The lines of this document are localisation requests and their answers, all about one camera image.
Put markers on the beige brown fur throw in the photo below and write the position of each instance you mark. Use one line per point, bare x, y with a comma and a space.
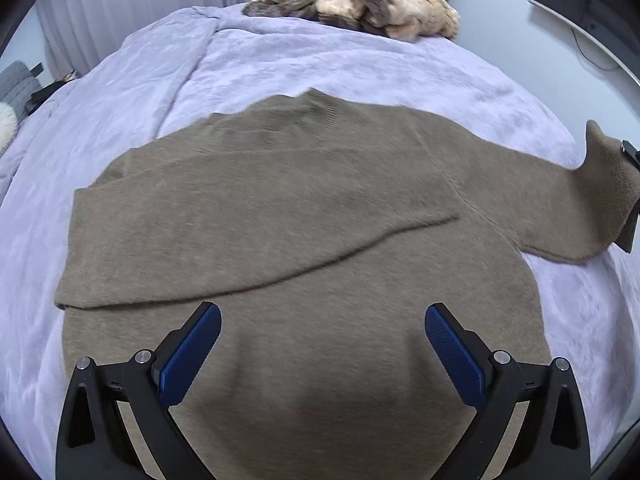
400, 7

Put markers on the white fluffy cushion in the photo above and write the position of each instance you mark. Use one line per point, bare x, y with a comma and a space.
6, 125

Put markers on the brown knit sweater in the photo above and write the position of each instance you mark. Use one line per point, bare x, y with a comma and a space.
300, 185

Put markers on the lavender plush blanket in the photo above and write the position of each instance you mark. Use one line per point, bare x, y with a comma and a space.
125, 85

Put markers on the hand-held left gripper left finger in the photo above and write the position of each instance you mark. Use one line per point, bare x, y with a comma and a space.
192, 355

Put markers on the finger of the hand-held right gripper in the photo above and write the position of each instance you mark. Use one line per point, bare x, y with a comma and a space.
631, 152

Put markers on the grey quilted chair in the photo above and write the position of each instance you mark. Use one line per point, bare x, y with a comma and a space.
17, 85

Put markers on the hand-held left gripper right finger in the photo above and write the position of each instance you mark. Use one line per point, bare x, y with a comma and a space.
452, 355

